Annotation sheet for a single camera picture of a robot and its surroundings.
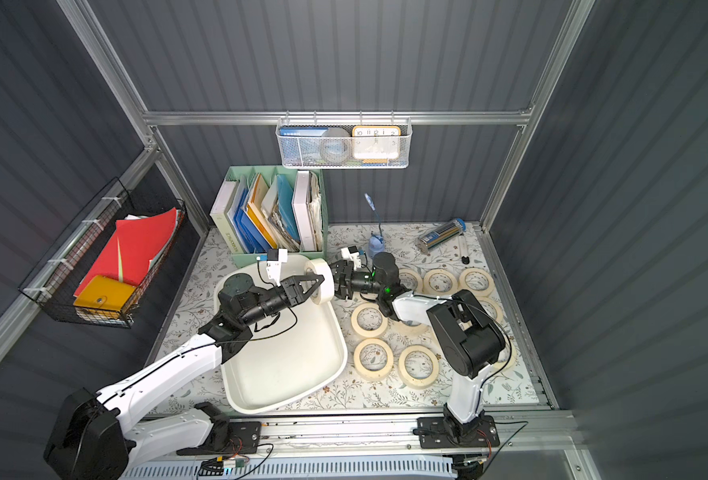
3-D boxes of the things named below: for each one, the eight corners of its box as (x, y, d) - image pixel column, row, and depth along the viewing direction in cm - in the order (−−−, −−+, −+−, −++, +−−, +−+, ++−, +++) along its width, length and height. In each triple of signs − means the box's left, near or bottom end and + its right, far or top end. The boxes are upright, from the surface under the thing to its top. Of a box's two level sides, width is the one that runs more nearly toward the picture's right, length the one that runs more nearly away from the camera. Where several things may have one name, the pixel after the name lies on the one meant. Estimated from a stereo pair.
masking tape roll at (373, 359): (354, 380, 84) (354, 376, 82) (354, 343, 91) (354, 338, 89) (393, 380, 84) (394, 376, 82) (391, 343, 91) (391, 338, 89)
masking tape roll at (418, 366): (399, 389, 83) (401, 385, 80) (396, 350, 90) (398, 345, 87) (439, 389, 83) (442, 385, 80) (433, 350, 90) (435, 345, 87)
